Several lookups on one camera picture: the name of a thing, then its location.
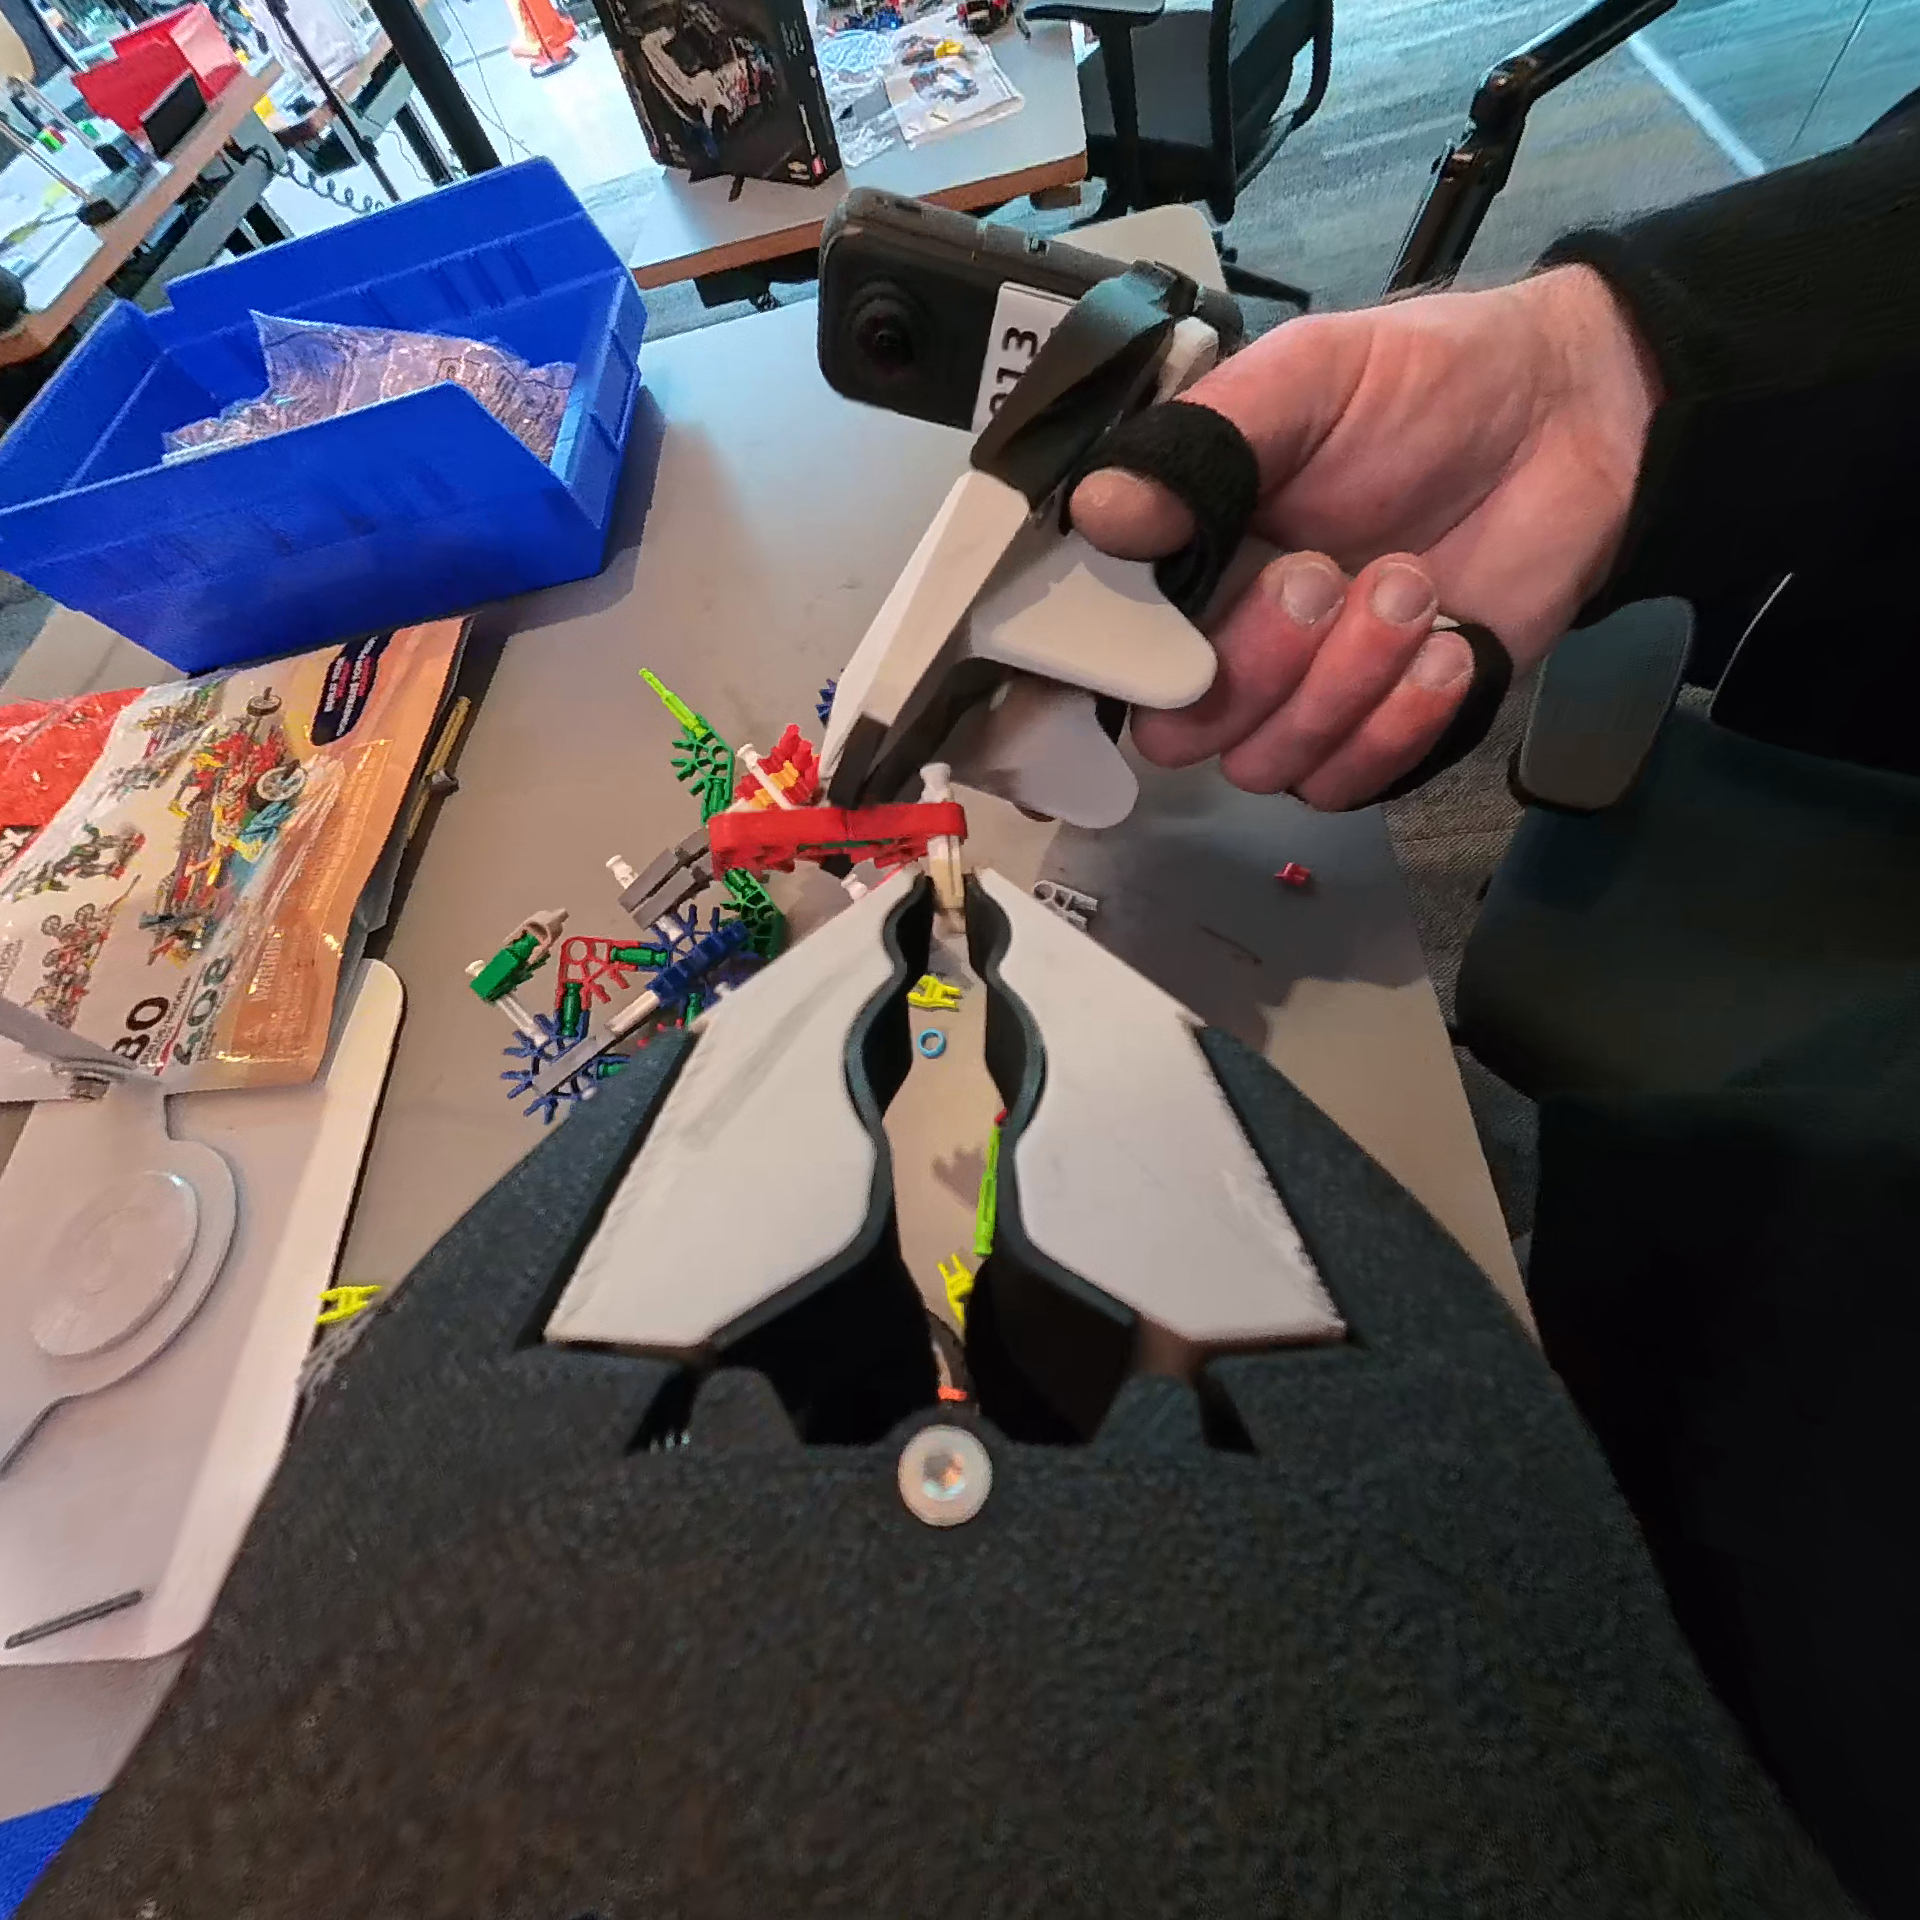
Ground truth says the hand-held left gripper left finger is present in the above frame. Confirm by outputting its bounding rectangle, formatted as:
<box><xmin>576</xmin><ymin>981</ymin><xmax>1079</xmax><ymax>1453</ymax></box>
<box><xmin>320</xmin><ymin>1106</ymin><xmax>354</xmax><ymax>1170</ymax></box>
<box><xmin>543</xmin><ymin>866</ymin><xmax>935</xmax><ymax>1447</ymax></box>

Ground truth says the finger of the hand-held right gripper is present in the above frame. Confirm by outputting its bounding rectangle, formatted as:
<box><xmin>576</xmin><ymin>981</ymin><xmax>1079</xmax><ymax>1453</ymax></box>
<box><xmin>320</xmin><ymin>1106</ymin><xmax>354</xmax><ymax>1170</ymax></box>
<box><xmin>822</xmin><ymin>469</ymin><xmax>1051</xmax><ymax>812</ymax></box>

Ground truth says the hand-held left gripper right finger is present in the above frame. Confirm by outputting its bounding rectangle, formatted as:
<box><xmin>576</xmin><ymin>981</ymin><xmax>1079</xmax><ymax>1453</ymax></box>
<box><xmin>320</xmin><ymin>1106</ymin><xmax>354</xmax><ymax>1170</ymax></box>
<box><xmin>959</xmin><ymin>870</ymin><xmax>1352</xmax><ymax>1447</ymax></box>

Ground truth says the multicolour construction toy model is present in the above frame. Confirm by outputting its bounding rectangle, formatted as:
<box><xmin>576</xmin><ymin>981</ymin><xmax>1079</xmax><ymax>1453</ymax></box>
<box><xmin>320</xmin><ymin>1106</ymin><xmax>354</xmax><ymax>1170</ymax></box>
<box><xmin>462</xmin><ymin>720</ymin><xmax>845</xmax><ymax>1128</ymax></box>

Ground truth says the white rod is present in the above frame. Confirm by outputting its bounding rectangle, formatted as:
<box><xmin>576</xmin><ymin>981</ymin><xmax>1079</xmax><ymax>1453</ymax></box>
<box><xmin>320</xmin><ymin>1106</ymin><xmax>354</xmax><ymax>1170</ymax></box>
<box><xmin>918</xmin><ymin>762</ymin><xmax>972</xmax><ymax>941</ymax></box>

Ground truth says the blue bin with square tag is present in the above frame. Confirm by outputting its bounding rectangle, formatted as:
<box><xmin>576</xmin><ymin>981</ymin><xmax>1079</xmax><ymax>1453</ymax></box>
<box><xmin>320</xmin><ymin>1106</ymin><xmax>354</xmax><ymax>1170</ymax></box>
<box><xmin>0</xmin><ymin>1793</ymin><xmax>91</xmax><ymax>1910</ymax></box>

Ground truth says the person's right forearm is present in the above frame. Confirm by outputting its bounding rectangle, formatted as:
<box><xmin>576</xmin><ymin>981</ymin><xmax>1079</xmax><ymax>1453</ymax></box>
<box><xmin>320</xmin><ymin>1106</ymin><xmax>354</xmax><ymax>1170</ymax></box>
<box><xmin>1530</xmin><ymin>120</ymin><xmax>1920</xmax><ymax>723</ymax></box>

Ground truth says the person's right hand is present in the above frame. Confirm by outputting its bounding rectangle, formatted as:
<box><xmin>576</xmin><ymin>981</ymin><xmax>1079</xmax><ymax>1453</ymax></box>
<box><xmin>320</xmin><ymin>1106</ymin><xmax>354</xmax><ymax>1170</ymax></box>
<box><xmin>1067</xmin><ymin>265</ymin><xmax>1667</xmax><ymax>816</ymax></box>

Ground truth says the grey background table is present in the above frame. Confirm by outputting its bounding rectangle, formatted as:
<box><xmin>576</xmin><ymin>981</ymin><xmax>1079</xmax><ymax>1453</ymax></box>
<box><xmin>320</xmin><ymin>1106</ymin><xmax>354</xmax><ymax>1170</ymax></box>
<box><xmin>629</xmin><ymin>23</ymin><xmax>1092</xmax><ymax>297</ymax></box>

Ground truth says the clear bag of toy parts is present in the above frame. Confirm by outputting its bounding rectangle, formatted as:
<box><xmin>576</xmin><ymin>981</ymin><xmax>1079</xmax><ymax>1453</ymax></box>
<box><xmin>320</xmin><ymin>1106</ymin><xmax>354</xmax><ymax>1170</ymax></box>
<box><xmin>815</xmin><ymin>23</ymin><xmax>1031</xmax><ymax>169</ymax></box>

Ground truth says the black background chair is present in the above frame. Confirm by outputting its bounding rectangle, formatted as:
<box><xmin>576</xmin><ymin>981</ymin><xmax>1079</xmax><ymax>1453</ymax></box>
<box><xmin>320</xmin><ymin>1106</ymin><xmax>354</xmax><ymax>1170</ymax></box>
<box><xmin>1025</xmin><ymin>0</ymin><xmax>1338</xmax><ymax>310</ymax></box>

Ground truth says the orange toy set package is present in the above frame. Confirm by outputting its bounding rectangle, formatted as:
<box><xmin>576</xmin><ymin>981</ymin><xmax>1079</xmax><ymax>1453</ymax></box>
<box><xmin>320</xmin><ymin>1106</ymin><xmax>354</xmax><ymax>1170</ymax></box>
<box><xmin>0</xmin><ymin>619</ymin><xmax>473</xmax><ymax>1104</ymax></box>

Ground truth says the black toy car box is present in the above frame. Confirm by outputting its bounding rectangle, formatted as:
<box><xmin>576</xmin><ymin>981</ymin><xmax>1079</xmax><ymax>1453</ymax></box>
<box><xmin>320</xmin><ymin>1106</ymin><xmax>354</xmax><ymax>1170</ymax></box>
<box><xmin>592</xmin><ymin>0</ymin><xmax>845</xmax><ymax>188</ymax></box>

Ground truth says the clear plastic bag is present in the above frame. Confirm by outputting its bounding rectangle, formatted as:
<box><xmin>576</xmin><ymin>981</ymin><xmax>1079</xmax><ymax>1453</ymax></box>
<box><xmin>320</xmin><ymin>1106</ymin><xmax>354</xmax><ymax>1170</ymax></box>
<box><xmin>161</xmin><ymin>307</ymin><xmax>581</xmax><ymax>469</ymax></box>

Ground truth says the blue plastic storage bin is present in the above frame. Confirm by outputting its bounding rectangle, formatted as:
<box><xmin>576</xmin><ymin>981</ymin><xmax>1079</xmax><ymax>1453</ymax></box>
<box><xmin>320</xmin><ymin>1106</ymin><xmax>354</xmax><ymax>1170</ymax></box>
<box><xmin>0</xmin><ymin>156</ymin><xmax>650</xmax><ymax>679</ymax></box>

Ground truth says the green connector chain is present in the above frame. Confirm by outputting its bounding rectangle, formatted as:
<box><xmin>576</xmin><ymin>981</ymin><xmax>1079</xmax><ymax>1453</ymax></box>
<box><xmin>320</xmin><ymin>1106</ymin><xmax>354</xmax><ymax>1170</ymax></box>
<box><xmin>636</xmin><ymin>664</ymin><xmax>791</xmax><ymax>962</ymax></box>

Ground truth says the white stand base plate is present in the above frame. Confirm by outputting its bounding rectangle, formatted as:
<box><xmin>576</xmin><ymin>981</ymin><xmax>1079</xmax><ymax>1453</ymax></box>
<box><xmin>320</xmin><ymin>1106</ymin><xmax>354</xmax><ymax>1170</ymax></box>
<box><xmin>0</xmin><ymin>961</ymin><xmax>410</xmax><ymax>1670</ymax></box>

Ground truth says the black chair frame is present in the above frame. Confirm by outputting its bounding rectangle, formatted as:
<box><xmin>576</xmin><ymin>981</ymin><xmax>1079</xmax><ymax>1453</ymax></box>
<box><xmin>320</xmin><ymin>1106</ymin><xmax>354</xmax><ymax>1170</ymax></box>
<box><xmin>1386</xmin><ymin>0</ymin><xmax>1682</xmax><ymax>297</ymax></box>

